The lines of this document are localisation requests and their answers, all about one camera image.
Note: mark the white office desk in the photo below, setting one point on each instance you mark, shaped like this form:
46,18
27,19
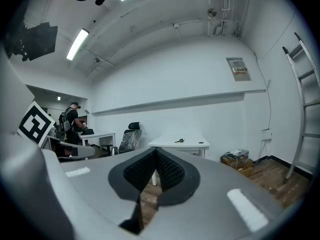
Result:
97,135

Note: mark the white junction box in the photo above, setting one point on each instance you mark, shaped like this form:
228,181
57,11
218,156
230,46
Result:
176,25

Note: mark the small ceiling light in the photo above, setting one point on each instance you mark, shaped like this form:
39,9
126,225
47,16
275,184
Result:
59,97

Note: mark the white ceiling pipes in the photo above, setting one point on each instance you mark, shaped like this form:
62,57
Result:
228,9

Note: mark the black chest-mounted monitor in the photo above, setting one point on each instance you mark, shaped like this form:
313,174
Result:
37,42

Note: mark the dome ceiling camera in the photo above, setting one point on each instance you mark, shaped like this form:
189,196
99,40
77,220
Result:
97,60

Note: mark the plastic-wrapped black office chair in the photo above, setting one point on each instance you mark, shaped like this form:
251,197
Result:
130,139

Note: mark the grey electronic device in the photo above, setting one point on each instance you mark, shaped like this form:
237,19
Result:
237,153

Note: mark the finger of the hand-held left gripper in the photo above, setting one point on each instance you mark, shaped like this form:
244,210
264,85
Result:
85,152

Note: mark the white wall socket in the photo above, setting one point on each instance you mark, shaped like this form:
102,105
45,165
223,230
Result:
266,134

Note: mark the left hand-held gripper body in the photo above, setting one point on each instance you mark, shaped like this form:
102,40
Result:
36,122

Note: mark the cardboard boxes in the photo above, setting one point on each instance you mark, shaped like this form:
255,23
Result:
238,166

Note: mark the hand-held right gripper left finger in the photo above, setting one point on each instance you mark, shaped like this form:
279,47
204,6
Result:
100,189

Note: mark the black bag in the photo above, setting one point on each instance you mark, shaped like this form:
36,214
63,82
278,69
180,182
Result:
88,131

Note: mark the round ceiling fixture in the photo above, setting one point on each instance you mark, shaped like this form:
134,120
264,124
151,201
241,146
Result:
212,12

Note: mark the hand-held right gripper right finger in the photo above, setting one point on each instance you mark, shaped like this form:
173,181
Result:
212,196

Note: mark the aluminium ladder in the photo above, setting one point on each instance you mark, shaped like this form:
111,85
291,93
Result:
303,104

